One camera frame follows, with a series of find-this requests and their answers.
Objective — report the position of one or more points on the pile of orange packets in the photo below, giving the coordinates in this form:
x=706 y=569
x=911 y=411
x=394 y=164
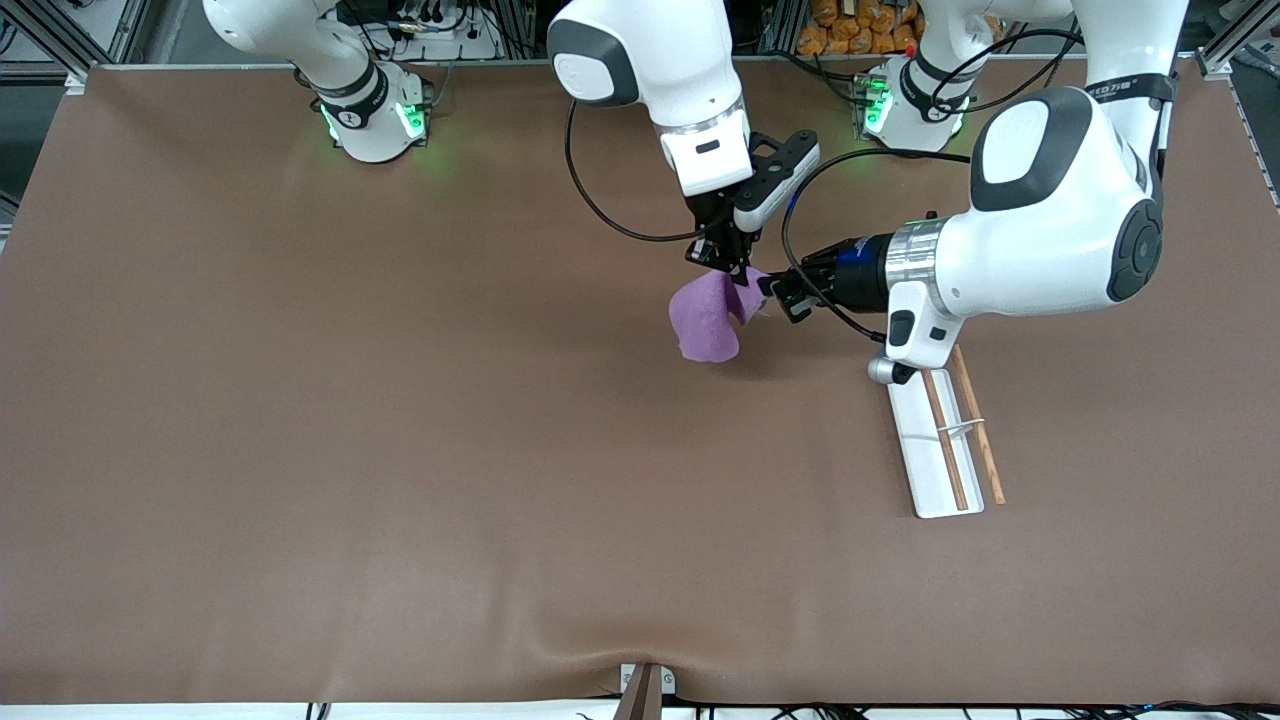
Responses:
x=850 y=25

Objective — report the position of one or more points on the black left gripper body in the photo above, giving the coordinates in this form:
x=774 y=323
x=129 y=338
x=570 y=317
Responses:
x=846 y=272

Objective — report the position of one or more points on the brown table cover mat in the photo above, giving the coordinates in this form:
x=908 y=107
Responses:
x=400 y=450

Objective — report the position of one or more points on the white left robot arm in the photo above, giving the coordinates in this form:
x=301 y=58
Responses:
x=1050 y=220

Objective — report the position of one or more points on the grey metal bracket with pole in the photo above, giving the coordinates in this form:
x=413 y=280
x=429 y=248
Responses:
x=647 y=690

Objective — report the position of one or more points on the white power strip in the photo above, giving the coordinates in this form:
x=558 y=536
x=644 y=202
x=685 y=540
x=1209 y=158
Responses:
x=440 y=30

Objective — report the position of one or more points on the white rack with wooden bars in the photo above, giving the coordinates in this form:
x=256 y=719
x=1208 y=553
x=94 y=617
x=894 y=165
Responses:
x=925 y=460

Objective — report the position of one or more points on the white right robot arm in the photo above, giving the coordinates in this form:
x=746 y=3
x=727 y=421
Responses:
x=660 y=60

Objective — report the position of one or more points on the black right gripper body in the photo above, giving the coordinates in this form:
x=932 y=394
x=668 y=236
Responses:
x=716 y=222

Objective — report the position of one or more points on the aluminium frame post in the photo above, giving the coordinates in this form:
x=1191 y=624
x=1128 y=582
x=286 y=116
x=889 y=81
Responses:
x=1235 y=45
x=70 y=35

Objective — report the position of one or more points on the purple cloth towel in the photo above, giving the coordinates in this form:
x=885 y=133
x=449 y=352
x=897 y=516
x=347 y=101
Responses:
x=705 y=320

